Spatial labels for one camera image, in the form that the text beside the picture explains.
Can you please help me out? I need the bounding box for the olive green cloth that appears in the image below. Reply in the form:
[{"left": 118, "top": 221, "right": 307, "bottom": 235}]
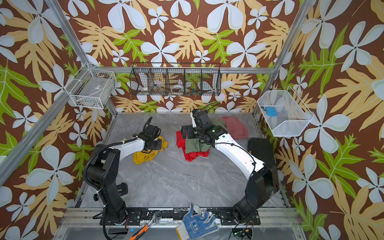
[{"left": 185, "top": 120, "right": 227, "bottom": 154}]

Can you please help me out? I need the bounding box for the yellow cloth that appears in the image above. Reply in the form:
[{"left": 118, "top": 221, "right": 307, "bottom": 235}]
[{"left": 133, "top": 136, "right": 169, "bottom": 165}]

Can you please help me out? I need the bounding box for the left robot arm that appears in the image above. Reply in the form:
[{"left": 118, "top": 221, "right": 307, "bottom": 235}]
[{"left": 83, "top": 117, "right": 162, "bottom": 225}]

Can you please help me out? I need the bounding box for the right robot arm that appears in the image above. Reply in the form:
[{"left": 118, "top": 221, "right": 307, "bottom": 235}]
[{"left": 181, "top": 109, "right": 280, "bottom": 224}]

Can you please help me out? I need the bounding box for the red cloth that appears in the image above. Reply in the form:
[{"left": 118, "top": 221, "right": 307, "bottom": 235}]
[{"left": 176, "top": 131, "right": 210, "bottom": 162}]

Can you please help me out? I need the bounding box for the pink cloth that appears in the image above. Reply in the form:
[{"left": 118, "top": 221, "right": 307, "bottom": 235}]
[{"left": 218, "top": 116, "right": 249, "bottom": 140}]

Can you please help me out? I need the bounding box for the white tape roll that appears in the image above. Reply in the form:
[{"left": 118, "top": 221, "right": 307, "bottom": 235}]
[{"left": 171, "top": 84, "right": 185, "bottom": 93}]

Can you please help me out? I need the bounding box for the black pad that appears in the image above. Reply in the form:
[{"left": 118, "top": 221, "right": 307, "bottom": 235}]
[{"left": 248, "top": 138, "right": 278, "bottom": 178}]

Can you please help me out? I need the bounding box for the blue object in basket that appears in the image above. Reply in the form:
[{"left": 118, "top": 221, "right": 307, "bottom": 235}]
[{"left": 261, "top": 106, "right": 278, "bottom": 117}]

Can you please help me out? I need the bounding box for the blue dotted work glove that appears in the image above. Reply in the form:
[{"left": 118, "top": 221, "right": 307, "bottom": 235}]
[{"left": 176, "top": 204, "right": 219, "bottom": 240}]

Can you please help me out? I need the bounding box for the black wire basket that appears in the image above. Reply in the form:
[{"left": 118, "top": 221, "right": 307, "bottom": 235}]
[{"left": 129, "top": 63, "right": 222, "bottom": 96}]

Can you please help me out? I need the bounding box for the white wire basket left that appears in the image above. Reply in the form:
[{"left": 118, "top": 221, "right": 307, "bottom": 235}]
[{"left": 65, "top": 64, "right": 117, "bottom": 109}]

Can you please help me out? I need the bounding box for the white wire basket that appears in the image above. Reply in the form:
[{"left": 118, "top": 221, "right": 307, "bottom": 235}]
[
  {"left": 65, "top": 64, "right": 117, "bottom": 109},
  {"left": 258, "top": 90, "right": 315, "bottom": 138}
]

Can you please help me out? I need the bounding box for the orange handled wrench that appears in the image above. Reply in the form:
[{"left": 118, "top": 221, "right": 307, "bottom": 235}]
[{"left": 130, "top": 211, "right": 163, "bottom": 240}]

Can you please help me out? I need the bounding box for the white wire basket right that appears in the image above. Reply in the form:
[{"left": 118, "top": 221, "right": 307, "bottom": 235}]
[{"left": 258, "top": 90, "right": 315, "bottom": 138}]

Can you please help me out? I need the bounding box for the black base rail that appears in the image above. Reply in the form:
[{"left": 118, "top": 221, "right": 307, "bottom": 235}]
[{"left": 100, "top": 206, "right": 262, "bottom": 226}]

